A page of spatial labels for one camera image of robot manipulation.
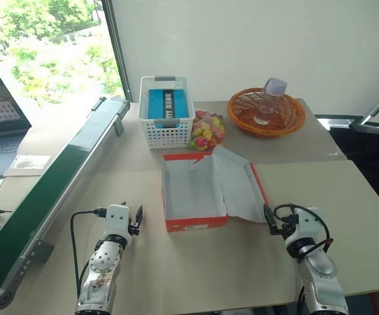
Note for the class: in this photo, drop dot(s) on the grey window frame post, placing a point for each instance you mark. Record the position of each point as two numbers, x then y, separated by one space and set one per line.
117 49

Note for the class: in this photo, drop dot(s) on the green conveyor belt silver frame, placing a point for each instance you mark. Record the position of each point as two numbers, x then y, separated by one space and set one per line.
44 183

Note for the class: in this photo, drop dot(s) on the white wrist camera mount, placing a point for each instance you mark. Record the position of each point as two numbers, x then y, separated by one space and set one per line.
117 216
307 223

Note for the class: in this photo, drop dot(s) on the clear bag of colourful candies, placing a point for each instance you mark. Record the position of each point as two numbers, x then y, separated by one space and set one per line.
207 131

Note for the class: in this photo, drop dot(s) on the blue packet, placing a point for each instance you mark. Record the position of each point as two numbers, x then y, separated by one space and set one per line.
158 105

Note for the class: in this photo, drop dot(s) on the orange cardboard box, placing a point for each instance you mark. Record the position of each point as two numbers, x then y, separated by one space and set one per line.
189 197

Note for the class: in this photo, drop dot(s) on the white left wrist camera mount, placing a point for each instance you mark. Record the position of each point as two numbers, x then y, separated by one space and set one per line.
117 216

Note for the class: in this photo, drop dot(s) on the white paper label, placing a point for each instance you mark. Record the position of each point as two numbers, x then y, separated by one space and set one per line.
31 161

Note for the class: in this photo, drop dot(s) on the clear bottle with purple cap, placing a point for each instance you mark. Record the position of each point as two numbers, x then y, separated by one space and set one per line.
265 108

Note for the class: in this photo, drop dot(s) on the orange wicker basket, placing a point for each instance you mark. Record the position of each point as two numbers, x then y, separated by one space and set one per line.
284 124

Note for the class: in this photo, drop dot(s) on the white perforated plastic basket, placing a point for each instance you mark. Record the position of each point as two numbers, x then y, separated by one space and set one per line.
166 138

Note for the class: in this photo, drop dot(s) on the black side furniture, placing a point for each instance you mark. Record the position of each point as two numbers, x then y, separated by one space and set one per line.
373 157

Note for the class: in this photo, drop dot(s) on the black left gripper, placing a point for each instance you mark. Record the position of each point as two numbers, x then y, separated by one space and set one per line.
135 228

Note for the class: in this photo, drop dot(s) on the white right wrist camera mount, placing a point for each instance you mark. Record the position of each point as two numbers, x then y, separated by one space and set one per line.
307 223

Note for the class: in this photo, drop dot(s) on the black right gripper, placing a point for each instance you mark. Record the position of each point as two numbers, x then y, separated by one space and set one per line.
286 224

